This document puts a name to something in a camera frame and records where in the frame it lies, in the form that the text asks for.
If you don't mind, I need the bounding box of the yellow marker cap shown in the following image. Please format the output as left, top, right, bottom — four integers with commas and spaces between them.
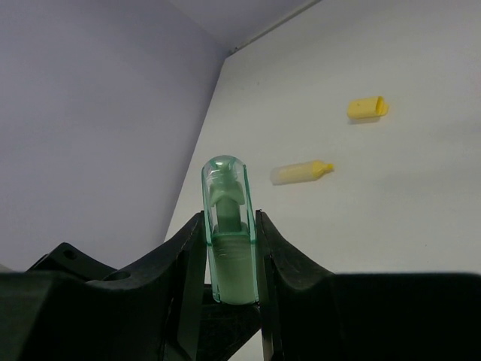
346, 96, 389, 120

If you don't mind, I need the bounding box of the yellow highlighter body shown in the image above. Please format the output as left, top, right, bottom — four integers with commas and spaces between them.
270, 160, 334, 186

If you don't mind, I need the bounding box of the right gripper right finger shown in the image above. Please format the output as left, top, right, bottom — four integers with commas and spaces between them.
256, 211, 480, 360

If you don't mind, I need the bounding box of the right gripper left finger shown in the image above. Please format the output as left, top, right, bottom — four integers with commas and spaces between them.
0, 211, 206, 361

